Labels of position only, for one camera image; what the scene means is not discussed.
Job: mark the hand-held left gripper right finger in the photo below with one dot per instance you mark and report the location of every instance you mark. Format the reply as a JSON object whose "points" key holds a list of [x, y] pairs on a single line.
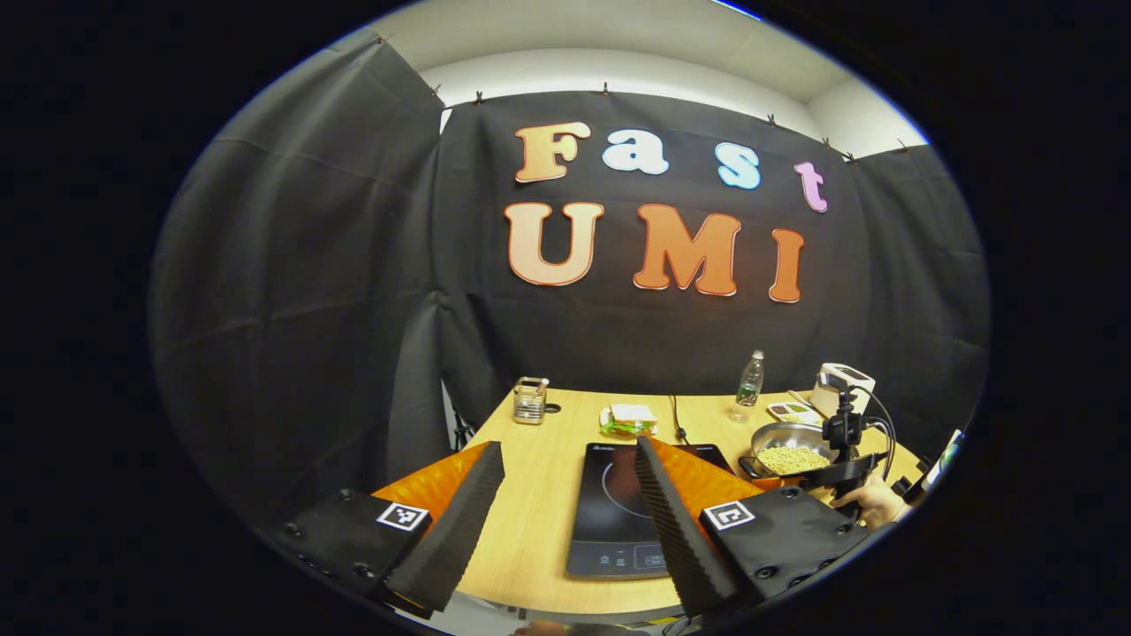
{"points": [[680, 539]]}

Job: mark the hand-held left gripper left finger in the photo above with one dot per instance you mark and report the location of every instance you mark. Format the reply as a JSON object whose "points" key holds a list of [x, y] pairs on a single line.
{"points": [[451, 539]]}

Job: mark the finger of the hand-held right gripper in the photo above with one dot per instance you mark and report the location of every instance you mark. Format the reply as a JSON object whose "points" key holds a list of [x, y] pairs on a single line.
{"points": [[844, 471]]}

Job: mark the black induction cooktop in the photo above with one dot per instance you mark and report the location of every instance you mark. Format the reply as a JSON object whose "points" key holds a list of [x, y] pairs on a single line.
{"points": [[610, 512]]}

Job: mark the white toaster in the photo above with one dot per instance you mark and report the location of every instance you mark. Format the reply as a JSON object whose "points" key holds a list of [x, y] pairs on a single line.
{"points": [[853, 380]]}

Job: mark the pile of yellow soybeans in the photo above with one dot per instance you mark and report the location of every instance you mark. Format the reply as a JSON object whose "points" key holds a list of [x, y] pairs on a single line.
{"points": [[793, 459]]}

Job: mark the white divided spice dish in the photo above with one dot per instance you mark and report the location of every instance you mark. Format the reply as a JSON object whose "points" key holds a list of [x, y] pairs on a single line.
{"points": [[793, 412]]}

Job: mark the clear plastic water bottle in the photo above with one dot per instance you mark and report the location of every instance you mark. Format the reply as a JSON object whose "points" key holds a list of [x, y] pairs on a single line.
{"points": [[749, 389]]}

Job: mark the sandwich on white plate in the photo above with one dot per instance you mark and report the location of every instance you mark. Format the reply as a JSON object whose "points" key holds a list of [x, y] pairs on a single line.
{"points": [[629, 420]]}

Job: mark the black backdrop cloth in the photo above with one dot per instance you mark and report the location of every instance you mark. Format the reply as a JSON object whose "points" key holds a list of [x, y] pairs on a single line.
{"points": [[309, 265]]}

